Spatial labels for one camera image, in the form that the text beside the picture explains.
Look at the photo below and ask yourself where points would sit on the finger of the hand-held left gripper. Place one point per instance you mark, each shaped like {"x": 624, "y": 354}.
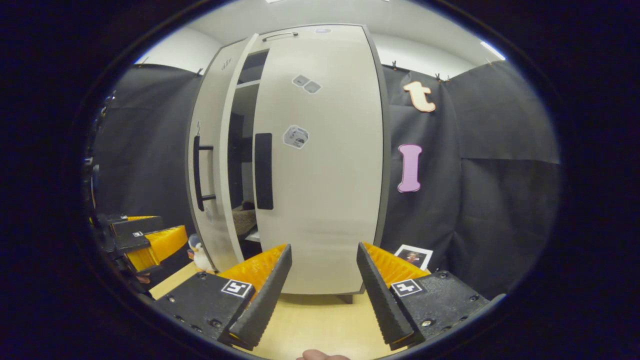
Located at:
{"x": 135, "y": 230}
{"x": 165, "y": 242}

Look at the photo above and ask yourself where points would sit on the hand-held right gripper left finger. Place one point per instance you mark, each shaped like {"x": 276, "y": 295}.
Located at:
{"x": 262, "y": 305}

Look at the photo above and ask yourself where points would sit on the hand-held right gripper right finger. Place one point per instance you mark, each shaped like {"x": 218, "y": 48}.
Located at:
{"x": 380, "y": 300}

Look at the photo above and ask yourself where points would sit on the brown fuzzy shoe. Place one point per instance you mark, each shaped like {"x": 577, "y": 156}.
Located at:
{"x": 243, "y": 221}

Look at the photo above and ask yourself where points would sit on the white cabinet door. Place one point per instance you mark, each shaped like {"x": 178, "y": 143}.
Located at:
{"x": 212, "y": 100}
{"x": 325, "y": 200}

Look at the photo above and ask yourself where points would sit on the white shoe cabinet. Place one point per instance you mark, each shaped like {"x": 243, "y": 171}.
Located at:
{"x": 385, "y": 150}

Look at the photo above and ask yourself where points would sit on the white toy duck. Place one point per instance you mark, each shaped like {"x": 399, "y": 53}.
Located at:
{"x": 200, "y": 257}

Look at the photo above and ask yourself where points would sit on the white cover book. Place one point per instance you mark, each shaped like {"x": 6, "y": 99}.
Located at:
{"x": 414, "y": 256}

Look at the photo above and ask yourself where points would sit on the small ceiling light panel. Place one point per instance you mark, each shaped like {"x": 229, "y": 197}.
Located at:
{"x": 492, "y": 50}

